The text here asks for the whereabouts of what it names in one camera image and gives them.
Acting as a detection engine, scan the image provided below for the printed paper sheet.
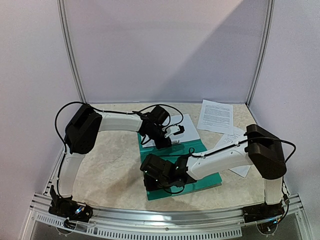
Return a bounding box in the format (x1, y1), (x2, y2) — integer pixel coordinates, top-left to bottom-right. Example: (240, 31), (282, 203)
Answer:
(142, 113), (200, 148)
(197, 99), (234, 135)
(214, 126), (251, 178)

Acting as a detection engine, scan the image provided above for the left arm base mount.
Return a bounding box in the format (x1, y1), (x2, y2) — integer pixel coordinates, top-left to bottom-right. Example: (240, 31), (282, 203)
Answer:
(48, 195), (93, 223)

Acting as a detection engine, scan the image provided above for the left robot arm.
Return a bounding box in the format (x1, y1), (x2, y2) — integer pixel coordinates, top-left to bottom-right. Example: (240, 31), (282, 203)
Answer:
(54, 104), (172, 217)

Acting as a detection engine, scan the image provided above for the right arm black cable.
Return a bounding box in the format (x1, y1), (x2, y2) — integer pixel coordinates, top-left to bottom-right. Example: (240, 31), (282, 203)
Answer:
(162, 138), (297, 203)

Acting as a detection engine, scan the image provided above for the aluminium front rail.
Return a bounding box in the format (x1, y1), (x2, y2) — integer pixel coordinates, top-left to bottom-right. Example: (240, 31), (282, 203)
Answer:
(22, 193), (312, 240)

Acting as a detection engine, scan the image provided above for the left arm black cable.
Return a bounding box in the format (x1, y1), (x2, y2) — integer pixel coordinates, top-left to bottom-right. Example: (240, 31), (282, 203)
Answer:
(54, 100), (185, 186)

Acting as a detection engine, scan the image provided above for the right aluminium frame post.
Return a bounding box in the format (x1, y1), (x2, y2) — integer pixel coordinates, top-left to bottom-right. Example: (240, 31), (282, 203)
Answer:
(245, 0), (275, 108)

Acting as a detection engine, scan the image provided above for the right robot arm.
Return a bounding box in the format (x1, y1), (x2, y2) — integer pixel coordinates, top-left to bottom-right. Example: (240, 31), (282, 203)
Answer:
(140, 124), (287, 218)

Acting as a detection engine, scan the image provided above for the folder spine metal clip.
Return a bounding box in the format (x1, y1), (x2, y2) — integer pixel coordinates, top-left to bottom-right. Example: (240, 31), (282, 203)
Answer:
(171, 140), (180, 145)

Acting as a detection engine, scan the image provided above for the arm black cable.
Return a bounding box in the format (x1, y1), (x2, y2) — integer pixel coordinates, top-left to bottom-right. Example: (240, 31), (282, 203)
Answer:
(162, 138), (297, 203)
(54, 100), (185, 186)

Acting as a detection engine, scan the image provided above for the aluminium frame post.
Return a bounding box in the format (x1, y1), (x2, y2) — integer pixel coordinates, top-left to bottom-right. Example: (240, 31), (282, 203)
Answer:
(245, 0), (275, 108)
(57, 0), (87, 103)

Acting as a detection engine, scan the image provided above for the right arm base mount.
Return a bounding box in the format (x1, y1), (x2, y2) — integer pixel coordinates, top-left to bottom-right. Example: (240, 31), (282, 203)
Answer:
(241, 199), (290, 224)

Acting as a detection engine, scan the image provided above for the green file folder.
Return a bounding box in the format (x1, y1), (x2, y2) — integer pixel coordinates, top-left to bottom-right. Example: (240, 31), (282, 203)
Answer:
(139, 139), (222, 201)

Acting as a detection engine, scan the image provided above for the left aluminium frame post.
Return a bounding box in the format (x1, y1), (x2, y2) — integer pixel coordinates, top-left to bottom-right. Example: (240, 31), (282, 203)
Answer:
(57, 0), (87, 103)

